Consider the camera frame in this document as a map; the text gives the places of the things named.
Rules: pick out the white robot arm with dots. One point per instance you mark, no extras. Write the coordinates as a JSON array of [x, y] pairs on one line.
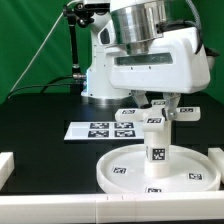
[[135, 49]]

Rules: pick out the white front barrier rail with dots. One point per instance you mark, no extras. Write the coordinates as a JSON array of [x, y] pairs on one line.
[[111, 208]]

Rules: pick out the white round table top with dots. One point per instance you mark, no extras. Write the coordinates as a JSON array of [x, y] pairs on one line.
[[122, 171]]

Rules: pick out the white barrier block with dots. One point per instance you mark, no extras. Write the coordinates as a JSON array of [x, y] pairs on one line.
[[216, 155], [6, 167]]

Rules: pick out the white marker board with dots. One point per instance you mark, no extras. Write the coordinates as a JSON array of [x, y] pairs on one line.
[[103, 130]]

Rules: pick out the white cross-shaped table base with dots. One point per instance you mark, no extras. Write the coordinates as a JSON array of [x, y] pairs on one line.
[[154, 118]]

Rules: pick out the white left barrier block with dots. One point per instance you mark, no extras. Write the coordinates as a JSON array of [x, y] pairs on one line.
[[6, 167]]

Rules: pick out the white right barrier block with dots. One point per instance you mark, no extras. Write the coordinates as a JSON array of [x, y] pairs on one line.
[[216, 155]]

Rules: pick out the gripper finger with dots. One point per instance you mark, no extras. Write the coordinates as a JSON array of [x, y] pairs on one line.
[[171, 103], [140, 98]]

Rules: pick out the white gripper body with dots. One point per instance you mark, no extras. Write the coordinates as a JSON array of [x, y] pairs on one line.
[[172, 65]]

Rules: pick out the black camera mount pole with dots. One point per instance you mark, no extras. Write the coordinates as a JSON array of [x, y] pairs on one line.
[[80, 16]]

